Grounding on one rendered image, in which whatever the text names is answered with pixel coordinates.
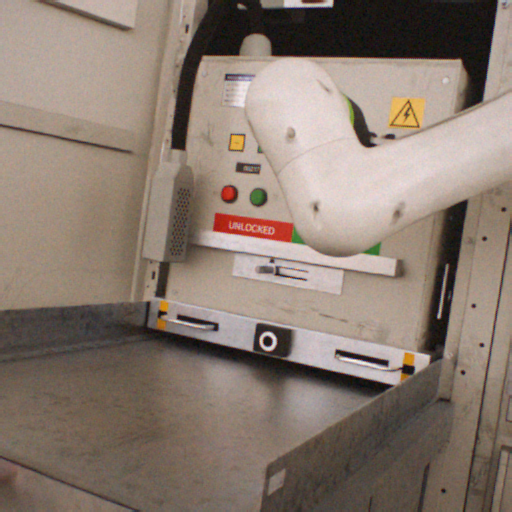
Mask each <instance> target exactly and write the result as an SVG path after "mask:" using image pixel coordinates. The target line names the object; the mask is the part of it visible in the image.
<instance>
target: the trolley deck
mask: <svg viewBox="0 0 512 512"><path fill-rule="evenodd" d="M386 390H388V388H384V387H380V386H374V385H370V384H366V383H362V382H357V381H353V380H348V378H343V377H339V376H335V375H330V374H326V373H321V372H317V371H312V370H308V369H304V368H299V367H294V366H290V365H285V364H281V363H277V361H273V360H267V359H263V358H259V357H254V356H250V355H246V354H240V353H236V352H232V351H227V350H223V349H219V348H213V346H209V345H205V344H201V343H196V342H192V341H187V340H182V339H178V338H174V337H170V338H163V339H157V340H150V341H143V342H136V343H129V344H122V345H115V346H108V347H101V348H95V349H87V350H81V352H73V353H67V354H59V355H53V356H46V357H39V358H33V359H25V360H19V361H12V362H5V363H0V512H247V510H249V509H250V508H251V507H253V506H254V505H256V504H257V499H259V491H260V484H261V478H262V470H263V464H264V463H266V462H267V461H269V460H271V459H272V457H275V456H277V455H278V454H280V453H282V452H283V451H285V450H287V449H289V448H291V447H293V446H294V445H296V444H298V443H299V442H300V441H301V440H304V439H305V438H307V437H309V436H311V435H312V434H314V433H316V432H318V431H320V430H322V429H323V428H325V427H327V425H328V424H330V423H333V422H334V421H336V420H338V419H339V418H341V417H343V416H344V415H346V414H349V413H350V412H352V410H354V409H355V408H357V407H359V406H360V405H363V404H365V403H367V402H368V401H370V400H372V399H373V398H375V397H378V395H379V394H381V393H383V392H384V391H386ZM454 405H455V402H453V403H452V404H450V403H446V402H441V401H437V402H436V403H435V404H433V405H432V406H431V407H430V408H429V409H428V410H427V411H425V412H423V413H422V414H421V416H420V417H419V418H418V419H417V420H415V421H414V422H413V423H412V424H411V425H409V426H408V427H406V428H405V429H404V431H403V432H402V433H401V434H400V435H399V436H397V437H396V438H394V439H393V440H392V441H391V442H390V443H388V444H387V445H386V447H385V448H384V449H383V450H382V451H379V452H378V453H377V454H376V455H375V456H374V457H373V458H372V459H370V460H369V461H368V463H367V464H366V465H364V466H363V467H361V468H360V469H359V470H358V471H357V472H356V473H355V474H354V475H352V476H351V477H349V479H348V480H347V481H346V482H345V483H343V484H342V485H341V486H340V487H339V488H338V489H337V490H334V491H333V492H332V493H331V494H330V496H329V497H328V498H327V499H325V500H324V501H323V502H322V503H321V504H319V505H318V506H316V507H315V508H314V509H313V510H312V511H311V512H389V511H390V510H391V508H392V507H393V506H394V505H395V503H396V502H397V501H398V499H399V497H401V496H402V495H403V494H404V492H405V491H406V490H407V489H408V488H409V486H410V485H411V484H412V482H413V480H414V479H416V478H417V477H418V475H419V474H420V473H421V472H422V470H423V469H424V468H425V467H426V464H427V463H428V462H429V461H431V460H432V458H433V457H434V456H435V455H436V453H437V452H438V451H439V449H440V447H441V446H442V445H443V444H444V442H446V441H447V440H448V439H449V437H450V431H451V424H452V418H453V411H454Z"/></svg>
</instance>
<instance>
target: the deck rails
mask: <svg viewBox="0 0 512 512"><path fill-rule="evenodd" d="M150 301H151V300H148V301H131V302H114V303H97V304H80V306H62V307H45V308H29V309H12V310H0V363H5V362H12V361H19V360H25V359H33V358H39V357H46V356H53V355H59V354H67V353H73V352H81V350H87V349H95V348H101V347H108V346H115V345H122V344H129V343H136V342H143V341H150V340H157V339H163V338H170V337H173V335H168V334H164V332H160V330H159V329H154V328H150V327H147V325H148V317H149V309H150ZM441 363H442V359H441V358H440V359H438V360H436V361H434V362H433V363H431V364H429V365H428V366H426V368H424V369H421V370H420V371H418V372H416V373H415V374H413V375H411V376H410V377H407V378H405V379H404V380H402V382H400V383H399V384H397V385H395V386H394V387H391V388H389V389H388V390H386V391H384V392H383V393H381V394H379V395H378V397H375V398H373V399H372V400H370V401H368V402H367V403H365V404H363V405H360V406H359V407H357V408H355V409H354V410H352V412H350V413H349V414H346V415H344V416H343V417H341V418H339V419H338V420H336V421H334V422H333V423H330V424H328V425H327V427H325V428H323V429H322V430H320V431H318V432H316V433H314V434H312V435H311V436H309V437H307V438H305V439H304V440H301V441H300V442H299V443H298V444H296V445H294V446H293V447H291V448H289V449H287V450H285V451H283V452H282V453H280V454H278V455H277V456H275V457H272V459H271V460H269V461H267V462H266V463H264V464H263V470H262V478H261V484H260V491H259V499H257V504H256V505H254V506H253V507H251V508H250V509H249V510H247V512H311V511H312V510H313V509H314V508H315V507H316V506H318V505H319V504H321V503H322V502H323V501H324V500H325V499H327V498H328V497H329V496H330V494H331V493H332V492H333V491H334V490H337V489H338V488H339V487H340V486H341V485H342V484H343V483H345V482H346V481H347V480H348V479H349V477H351V476H352V475H354V474H355V473H356V472H357V471H358V470H359V469H360V468H361V467H363V466H364V465H366V464H367V463H368V461H369V460H370V459H372V458H373V457H374V456H375V455H376V454H377V453H378V452H379V451H382V450H383V449H384V448H385V447H386V445H387V444H388V443H390V442H391V441H392V440H393V439H394V438H396V437H397V436H399V435H400V434H401V433H402V432H403V431H404V429H405V428H406V427H408V426H409V425H411V424H412V423H413V422H414V421H415V420H417V419H418V418H419V417H420V416H421V414H422V413H423V412H425V411H427V410H428V409H429V408H430V407H431V406H432V405H433V404H435V403H436V402H437V401H438V397H436V391H437V384H438V377H439V371H441ZM281 470H282V472H281V480H280V484H279V485H278V486H276V487H275V488H272V489H271V490H269V491H268V489H269V482H270V478H271V477H274V476H275V474H277V473H278V472H280V471H281Z"/></svg>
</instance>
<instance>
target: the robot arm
mask: <svg viewBox="0 0 512 512"><path fill-rule="evenodd" d="M245 117H246V121H247V124H248V128H249V130H250V132H251V133H252V135H253V137H254V138H255V140H256V143H257V144H259V146H260V148H261V149H262V151H263V153H264V155H265V158H266V159H267V161H268V163H269V165H270V167H271V169H273V171H274V174H275V176H276V178H277V180H278V183H279V185H280V189H281V191H282V194H283V196H284V199H285V203H287V205H288V208H289V211H290V214H291V218H292V221H293V224H294V227H295V229H296V232H297V234H298V235H299V237H301V238H302V240H303V241H304V242H305V243H306V244H307V246H308V247H310V248H311V249H312V250H314V251H317V252H318V253H321V254H323V255H326V256H331V257H350V256H354V255H357V254H360V253H363V252H364V251H366V250H368V249H370V248H371V247H373V246H376V244H378V243H379V242H381V241H383V240H385V239H386V238H388V237H391V236H393V235H394V234H396V233H398V232H400V231H402V229H404V228H407V227H408V226H410V225H412V224H414V223H416V222H418V221H420V220H423V219H425V218H427V217H430V216H432V215H434V213H436V212H439V211H441V210H443V209H445V208H447V207H450V206H452V205H455V204H457V203H460V202H462V201H464V200H466V199H469V197H472V196H474V195H477V194H479V193H482V192H484V191H486V190H490V189H492V188H495V187H498V186H500V185H503V184H505V183H509V182H512V87H511V88H509V89H507V90H505V91H503V92H501V93H499V94H497V95H494V96H492V97H490V98H488V99H486V101H484V102H482V103H480V104H478V105H475V106H473V107H471V108H468V109H466V110H464V111H462V112H460V113H456V114H454V115H452V116H450V117H447V118H445V119H441V120H442V121H439V122H437V123H434V124H432V125H429V126H427V127H423V128H421V129H418V130H416V131H413V132H410V133H407V134H404V135H401V136H398V137H396V139H395V136H396V135H395V134H393V133H389V134H386V135H385V134H382V135H381V138H380V137H378V135H376V134H375V133H374V132H370V131H369V129H368V126H367V123H366V120H365V116H364V113H363V111H361V110H360V107H359V106H358V105H357V104H356V103H355V102H354V101H353V100H351V99H350V98H349V97H346V96H345V95H344V94H342V92H341V91H340V90H339V89H338V87H337V85H336V83H335V81H334V79H332V78H331V76H330V74H329V73H328V72H327V71H326V70H325V69H324V68H322V67H321V66H320V65H317V64H315V63H313V62H311V60H308V59H305V58H298V57H287V58H282V59H278V60H276V62H272V63H271V64H269V65H267V66H266V67H264V68H263V69H262V70H261V71H260V72H259V73H257V74H256V75H255V76H254V79H253V80H252V82H251V83H250V85H249V88H248V90H247V93H246V98H245Z"/></svg>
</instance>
